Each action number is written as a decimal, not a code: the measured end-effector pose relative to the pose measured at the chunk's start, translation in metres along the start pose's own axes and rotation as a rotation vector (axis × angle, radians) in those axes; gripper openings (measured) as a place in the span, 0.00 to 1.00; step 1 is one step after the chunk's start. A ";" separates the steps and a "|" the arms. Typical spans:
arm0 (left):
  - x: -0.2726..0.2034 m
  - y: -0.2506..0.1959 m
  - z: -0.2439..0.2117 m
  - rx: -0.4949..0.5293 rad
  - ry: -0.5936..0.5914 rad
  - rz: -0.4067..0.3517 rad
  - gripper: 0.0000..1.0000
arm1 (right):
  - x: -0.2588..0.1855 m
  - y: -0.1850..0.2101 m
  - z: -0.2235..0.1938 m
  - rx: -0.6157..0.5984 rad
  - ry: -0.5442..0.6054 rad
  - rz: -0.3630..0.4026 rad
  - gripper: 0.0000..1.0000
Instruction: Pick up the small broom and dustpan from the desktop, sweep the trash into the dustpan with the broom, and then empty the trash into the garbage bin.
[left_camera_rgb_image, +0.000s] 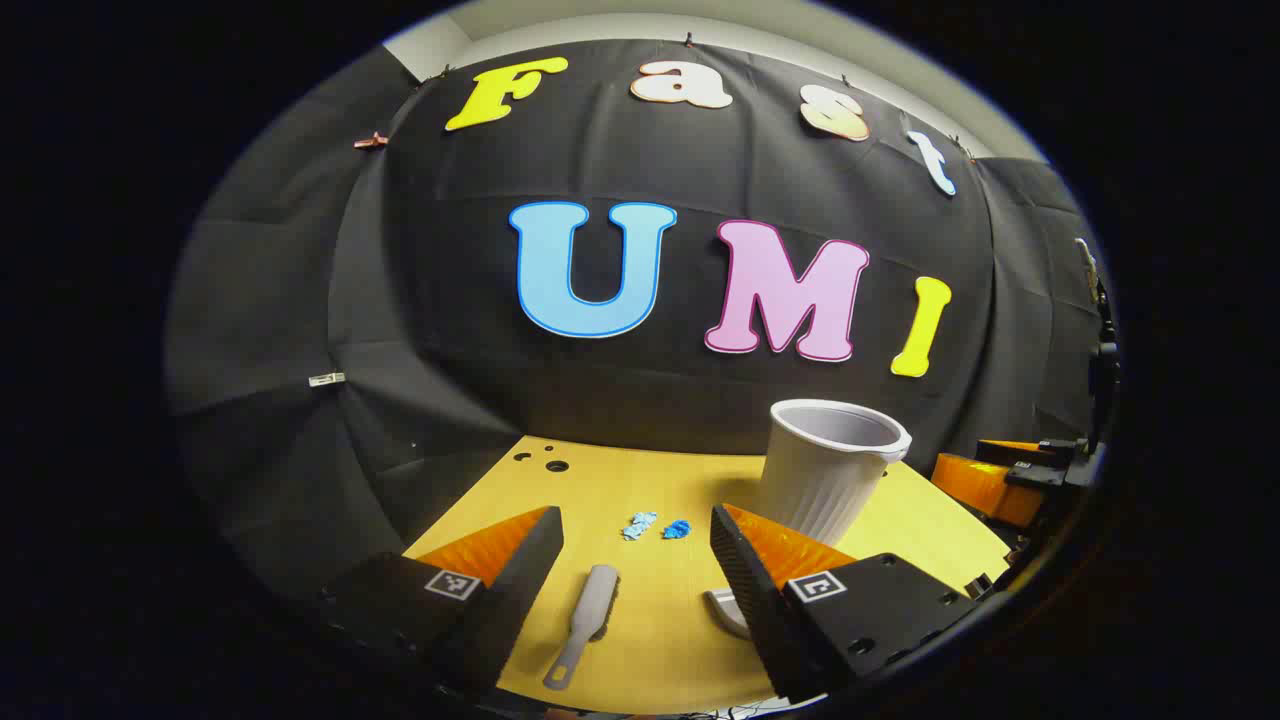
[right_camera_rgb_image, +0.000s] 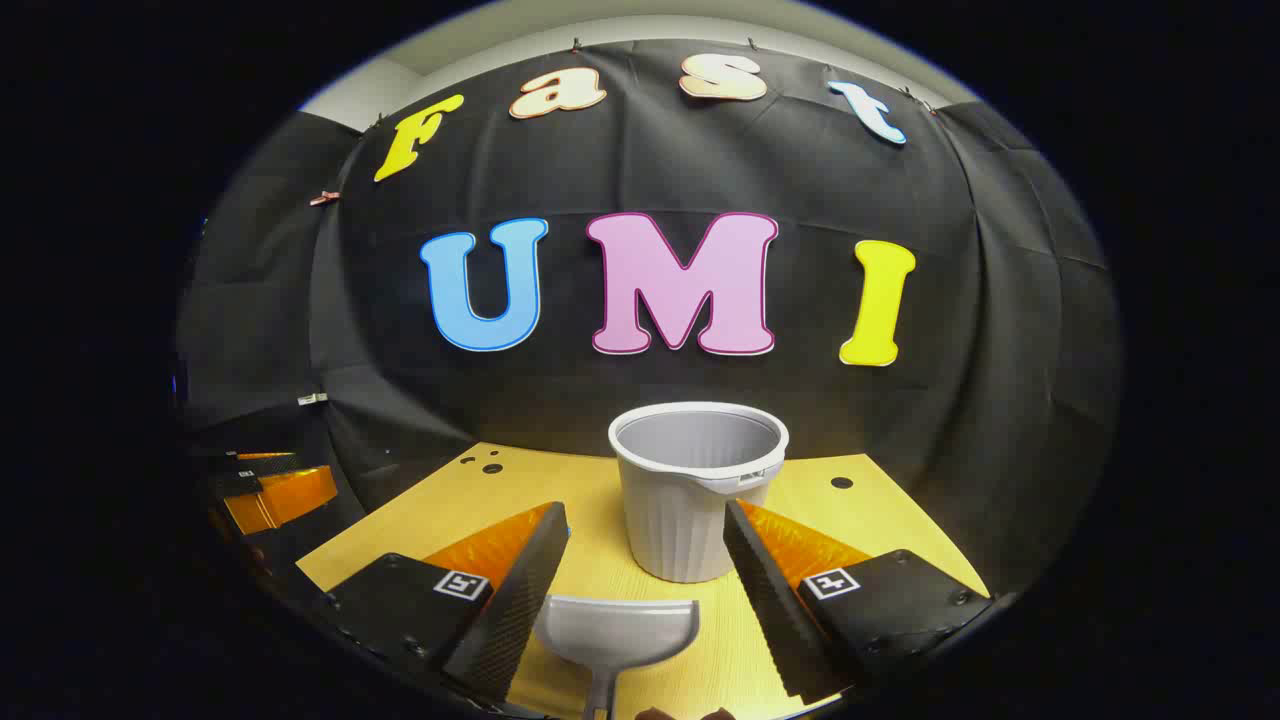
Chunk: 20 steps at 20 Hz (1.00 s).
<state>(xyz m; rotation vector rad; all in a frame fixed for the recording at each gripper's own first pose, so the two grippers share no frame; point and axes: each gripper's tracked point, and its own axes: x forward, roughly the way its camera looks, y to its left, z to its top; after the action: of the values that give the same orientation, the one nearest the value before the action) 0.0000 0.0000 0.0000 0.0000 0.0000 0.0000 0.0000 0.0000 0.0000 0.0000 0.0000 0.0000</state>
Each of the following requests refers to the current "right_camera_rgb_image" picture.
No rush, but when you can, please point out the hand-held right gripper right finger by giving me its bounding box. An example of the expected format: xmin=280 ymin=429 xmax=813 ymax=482
xmin=722 ymin=498 xmax=993 ymax=706

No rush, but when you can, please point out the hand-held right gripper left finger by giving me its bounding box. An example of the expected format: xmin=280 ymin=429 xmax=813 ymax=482
xmin=315 ymin=500 xmax=571 ymax=706

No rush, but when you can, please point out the grey plastic dustpan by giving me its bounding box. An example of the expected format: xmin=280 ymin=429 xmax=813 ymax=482
xmin=533 ymin=595 xmax=701 ymax=720

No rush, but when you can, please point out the white ribbed garbage bin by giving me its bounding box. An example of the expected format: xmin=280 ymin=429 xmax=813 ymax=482
xmin=608 ymin=402 xmax=790 ymax=584

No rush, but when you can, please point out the yellow wooden desktop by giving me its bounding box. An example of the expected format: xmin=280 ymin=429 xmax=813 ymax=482
xmin=296 ymin=442 xmax=991 ymax=720

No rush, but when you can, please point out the black backdrop cloth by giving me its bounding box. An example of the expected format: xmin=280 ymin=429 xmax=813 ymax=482
xmin=175 ymin=38 xmax=1126 ymax=601

